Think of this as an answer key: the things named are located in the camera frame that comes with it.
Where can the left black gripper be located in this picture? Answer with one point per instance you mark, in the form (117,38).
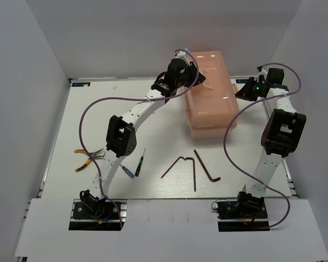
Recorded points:
(192,69)

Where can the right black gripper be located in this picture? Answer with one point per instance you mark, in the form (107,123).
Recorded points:
(245,92)

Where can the pink plastic toolbox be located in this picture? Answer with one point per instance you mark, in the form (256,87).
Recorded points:
(211,105)

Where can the short-leg brown hex key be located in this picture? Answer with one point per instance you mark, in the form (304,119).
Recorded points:
(205,169)

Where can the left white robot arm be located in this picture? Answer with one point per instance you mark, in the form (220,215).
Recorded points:
(121,137)

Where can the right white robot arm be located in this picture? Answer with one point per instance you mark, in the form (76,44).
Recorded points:
(282,132)

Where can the right blue table label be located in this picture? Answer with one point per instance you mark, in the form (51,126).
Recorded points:
(244,81)

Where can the blue table label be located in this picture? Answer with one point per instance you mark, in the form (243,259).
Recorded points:
(244,81)
(81,84)

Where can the long brown hex key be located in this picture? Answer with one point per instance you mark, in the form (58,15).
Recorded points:
(194,173)

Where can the black green screwdriver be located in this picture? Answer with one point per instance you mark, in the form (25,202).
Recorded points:
(140,164)

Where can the left blue table label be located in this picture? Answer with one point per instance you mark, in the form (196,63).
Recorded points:
(81,84)

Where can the yellow side cutter pliers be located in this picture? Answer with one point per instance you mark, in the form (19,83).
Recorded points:
(99,154)

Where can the blue handled screwdriver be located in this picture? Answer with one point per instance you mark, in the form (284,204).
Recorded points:
(127,172)

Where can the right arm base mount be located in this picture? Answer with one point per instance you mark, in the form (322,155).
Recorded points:
(231,218)

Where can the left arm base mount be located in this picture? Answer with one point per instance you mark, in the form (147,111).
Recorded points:
(83,219)

